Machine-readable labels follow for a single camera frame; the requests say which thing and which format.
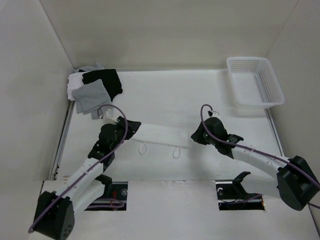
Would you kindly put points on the folded black tank top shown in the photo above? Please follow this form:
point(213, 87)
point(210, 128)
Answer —
point(110, 80)

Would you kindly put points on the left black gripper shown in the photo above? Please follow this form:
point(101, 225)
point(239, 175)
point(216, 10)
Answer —
point(132, 129)

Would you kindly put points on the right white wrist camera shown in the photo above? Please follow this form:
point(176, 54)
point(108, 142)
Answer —
point(213, 113)

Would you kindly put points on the folded white tank top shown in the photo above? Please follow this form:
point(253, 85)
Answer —
point(75, 81)

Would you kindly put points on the white tank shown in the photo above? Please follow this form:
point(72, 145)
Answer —
point(177, 138)
point(75, 81)

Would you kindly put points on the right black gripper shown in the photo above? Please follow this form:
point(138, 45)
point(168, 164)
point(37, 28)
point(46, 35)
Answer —
point(197, 135)

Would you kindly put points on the folded grey tank top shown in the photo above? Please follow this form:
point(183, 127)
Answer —
point(90, 97)

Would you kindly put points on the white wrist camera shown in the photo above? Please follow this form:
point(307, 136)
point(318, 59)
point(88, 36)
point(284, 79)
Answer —
point(107, 119)
point(213, 113)

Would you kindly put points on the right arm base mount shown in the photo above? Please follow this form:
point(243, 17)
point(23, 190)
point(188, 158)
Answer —
point(232, 196)

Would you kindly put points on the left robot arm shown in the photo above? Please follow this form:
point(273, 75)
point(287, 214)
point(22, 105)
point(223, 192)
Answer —
point(56, 211)

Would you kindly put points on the light grey folded top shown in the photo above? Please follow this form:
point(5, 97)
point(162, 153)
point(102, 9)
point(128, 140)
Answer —
point(96, 66)

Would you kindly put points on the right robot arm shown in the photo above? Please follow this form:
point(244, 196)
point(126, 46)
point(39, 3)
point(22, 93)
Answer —
point(293, 181)

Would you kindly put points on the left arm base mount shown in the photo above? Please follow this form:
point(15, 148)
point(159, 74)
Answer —
point(113, 199)

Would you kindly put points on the white plastic basket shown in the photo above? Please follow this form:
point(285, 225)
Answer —
point(254, 83)

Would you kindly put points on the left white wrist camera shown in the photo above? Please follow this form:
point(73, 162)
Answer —
point(107, 119)

